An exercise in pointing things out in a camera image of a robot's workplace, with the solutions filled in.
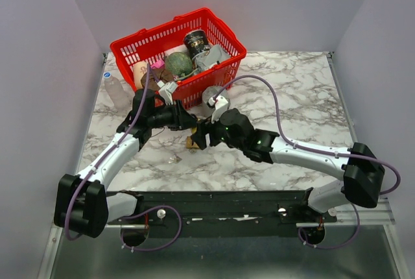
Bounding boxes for grey wrapped bundle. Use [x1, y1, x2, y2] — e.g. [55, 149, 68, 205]
[194, 44, 231, 73]

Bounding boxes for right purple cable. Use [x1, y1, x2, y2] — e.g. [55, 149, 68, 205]
[210, 75, 401, 250]

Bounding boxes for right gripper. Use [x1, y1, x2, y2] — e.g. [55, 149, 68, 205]
[190, 108, 244, 152]

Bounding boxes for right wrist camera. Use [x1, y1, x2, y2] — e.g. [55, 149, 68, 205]
[207, 95, 229, 124]

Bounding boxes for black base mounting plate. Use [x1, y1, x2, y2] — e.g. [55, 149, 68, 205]
[107, 190, 337, 241]

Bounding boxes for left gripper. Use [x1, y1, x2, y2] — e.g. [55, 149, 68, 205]
[148, 99, 197, 132]

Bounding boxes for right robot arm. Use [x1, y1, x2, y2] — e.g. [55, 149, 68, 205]
[191, 108, 385, 222]

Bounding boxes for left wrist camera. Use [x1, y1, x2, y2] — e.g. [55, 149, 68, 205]
[157, 80, 178, 105]

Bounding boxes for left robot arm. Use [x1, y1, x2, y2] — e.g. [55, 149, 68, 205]
[54, 89, 197, 240]

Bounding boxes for pink small box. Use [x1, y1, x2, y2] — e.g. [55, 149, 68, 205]
[151, 60, 165, 69]

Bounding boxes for brown fabric pouch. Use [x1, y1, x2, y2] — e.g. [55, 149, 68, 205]
[140, 67, 174, 91]

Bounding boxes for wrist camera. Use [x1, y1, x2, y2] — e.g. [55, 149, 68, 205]
[207, 95, 229, 124]
[157, 80, 178, 105]

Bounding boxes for brass padlock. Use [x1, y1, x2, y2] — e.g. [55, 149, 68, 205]
[185, 136, 199, 149]

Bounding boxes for red plastic shopping basket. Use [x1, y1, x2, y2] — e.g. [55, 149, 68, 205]
[110, 8, 246, 108]

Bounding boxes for grey taped cylinder roll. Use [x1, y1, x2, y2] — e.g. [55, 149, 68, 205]
[202, 86, 222, 117]

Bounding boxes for clear plastic water bottle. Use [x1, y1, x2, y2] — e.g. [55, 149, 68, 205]
[103, 72, 130, 110]

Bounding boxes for black printed can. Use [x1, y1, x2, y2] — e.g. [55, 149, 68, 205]
[184, 29, 211, 61]

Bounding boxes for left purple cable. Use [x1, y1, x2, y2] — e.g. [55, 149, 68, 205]
[64, 63, 183, 253]

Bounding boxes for green round melon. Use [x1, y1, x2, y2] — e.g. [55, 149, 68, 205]
[165, 52, 193, 77]

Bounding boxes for purple cable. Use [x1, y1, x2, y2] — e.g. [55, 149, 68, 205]
[210, 75, 401, 250]
[64, 63, 183, 253]

